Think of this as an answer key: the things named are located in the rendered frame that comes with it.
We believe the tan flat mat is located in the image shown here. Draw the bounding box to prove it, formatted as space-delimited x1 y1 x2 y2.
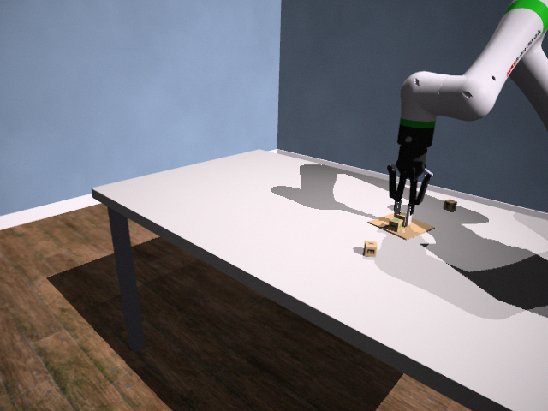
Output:
368 213 435 240

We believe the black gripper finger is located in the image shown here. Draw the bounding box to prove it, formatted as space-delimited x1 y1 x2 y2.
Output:
387 164 407 217
405 168 434 226

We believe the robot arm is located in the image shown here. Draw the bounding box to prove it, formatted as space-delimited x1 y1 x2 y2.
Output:
397 0 548 149

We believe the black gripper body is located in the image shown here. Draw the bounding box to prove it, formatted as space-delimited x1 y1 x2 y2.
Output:
396 146 427 179

